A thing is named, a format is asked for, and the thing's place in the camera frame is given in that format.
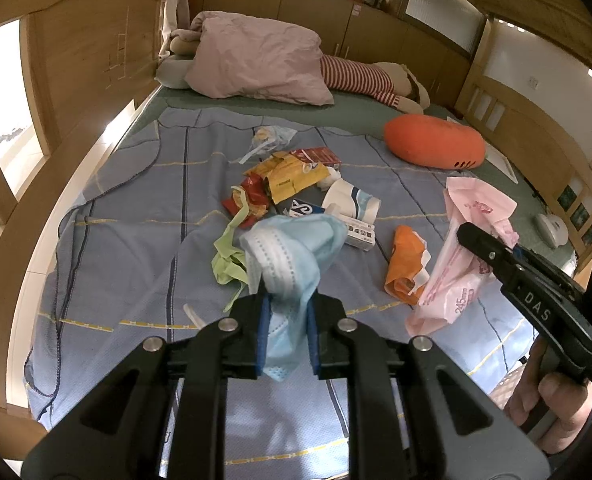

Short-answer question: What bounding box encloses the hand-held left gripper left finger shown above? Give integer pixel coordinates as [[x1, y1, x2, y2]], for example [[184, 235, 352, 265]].
[[23, 294, 271, 480]]

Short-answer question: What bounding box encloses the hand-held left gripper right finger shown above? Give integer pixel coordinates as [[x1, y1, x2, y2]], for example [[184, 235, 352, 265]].
[[308, 296, 551, 480]]

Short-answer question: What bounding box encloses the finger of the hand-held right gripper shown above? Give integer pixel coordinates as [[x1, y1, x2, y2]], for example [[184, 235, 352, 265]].
[[457, 222, 520, 287], [513, 246, 584, 293]]

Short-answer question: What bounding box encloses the pink plastic bag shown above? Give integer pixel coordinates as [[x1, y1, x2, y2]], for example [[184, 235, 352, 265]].
[[407, 176, 520, 337]]

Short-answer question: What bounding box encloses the blue face mask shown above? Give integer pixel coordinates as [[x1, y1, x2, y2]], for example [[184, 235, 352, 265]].
[[238, 214, 349, 381]]

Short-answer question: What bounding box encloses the yellow snack bag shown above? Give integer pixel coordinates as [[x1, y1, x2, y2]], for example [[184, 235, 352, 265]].
[[243, 152, 329, 206]]

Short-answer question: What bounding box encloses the clear plastic bag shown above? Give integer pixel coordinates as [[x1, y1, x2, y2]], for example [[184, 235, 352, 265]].
[[236, 126, 297, 166]]

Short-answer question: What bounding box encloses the person's right hand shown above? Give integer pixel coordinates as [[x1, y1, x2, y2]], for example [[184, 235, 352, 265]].
[[504, 355, 592, 457]]

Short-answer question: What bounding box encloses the white device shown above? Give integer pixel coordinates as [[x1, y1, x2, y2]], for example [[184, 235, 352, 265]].
[[534, 212, 569, 250]]

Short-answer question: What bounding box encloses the orange plastic bag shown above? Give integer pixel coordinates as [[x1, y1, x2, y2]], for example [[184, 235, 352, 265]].
[[385, 225, 433, 305]]

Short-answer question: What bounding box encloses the white paper sheet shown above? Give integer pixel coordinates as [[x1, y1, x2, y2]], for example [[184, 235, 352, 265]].
[[483, 155, 519, 183]]

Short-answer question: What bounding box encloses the green plastic bag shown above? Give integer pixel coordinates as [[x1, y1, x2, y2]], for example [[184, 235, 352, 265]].
[[211, 194, 259, 312]]

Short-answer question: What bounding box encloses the beige perforated basket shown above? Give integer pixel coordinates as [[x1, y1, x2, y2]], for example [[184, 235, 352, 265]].
[[486, 365, 526, 411]]

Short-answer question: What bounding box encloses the orange pillow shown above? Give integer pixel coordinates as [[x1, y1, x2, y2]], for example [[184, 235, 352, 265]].
[[383, 114, 486, 170]]

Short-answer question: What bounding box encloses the small white box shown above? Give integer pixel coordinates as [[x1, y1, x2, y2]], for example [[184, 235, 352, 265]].
[[345, 217, 377, 251]]

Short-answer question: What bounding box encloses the slatted wooden bed board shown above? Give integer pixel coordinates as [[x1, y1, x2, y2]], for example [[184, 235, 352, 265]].
[[453, 15, 592, 261]]

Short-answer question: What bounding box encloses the blue tissue packet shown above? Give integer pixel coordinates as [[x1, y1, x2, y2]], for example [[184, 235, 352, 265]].
[[281, 199, 327, 218]]

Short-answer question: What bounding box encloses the white paper cup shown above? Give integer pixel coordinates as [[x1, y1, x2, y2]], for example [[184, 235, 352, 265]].
[[322, 180, 381, 223]]

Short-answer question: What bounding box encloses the red snack wrapper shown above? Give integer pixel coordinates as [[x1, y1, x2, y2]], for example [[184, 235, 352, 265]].
[[223, 175, 271, 218]]

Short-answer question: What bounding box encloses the crumpled white tissue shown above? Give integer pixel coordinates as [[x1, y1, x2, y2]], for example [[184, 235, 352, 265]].
[[317, 167, 344, 191]]

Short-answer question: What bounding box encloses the blue blanket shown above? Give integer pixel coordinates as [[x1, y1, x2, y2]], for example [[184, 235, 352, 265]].
[[23, 110, 541, 480]]

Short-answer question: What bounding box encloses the green bed sheet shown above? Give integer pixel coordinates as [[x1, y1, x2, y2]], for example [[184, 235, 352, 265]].
[[126, 85, 576, 266]]

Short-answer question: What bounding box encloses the red box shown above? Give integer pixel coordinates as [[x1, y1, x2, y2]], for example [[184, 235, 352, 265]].
[[288, 146, 341, 170]]

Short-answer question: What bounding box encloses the striped plush toy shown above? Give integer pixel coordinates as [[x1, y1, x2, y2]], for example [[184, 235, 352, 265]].
[[321, 55, 431, 115]]

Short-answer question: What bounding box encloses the pink pillow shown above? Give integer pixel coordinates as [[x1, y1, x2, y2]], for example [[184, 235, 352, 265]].
[[185, 11, 335, 107]]

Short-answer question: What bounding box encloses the beige plush toy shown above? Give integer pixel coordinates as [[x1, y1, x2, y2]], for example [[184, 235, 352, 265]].
[[168, 27, 204, 57]]

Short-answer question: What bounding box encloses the wooden cabinet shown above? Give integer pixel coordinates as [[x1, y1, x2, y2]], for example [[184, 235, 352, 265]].
[[191, 0, 476, 106]]

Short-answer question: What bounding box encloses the arched wooden bed board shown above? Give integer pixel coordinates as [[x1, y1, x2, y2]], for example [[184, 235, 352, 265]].
[[0, 0, 171, 433]]

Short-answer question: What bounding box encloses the hanging pale cloth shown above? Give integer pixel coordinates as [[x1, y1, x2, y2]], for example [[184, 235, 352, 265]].
[[158, 0, 191, 58]]

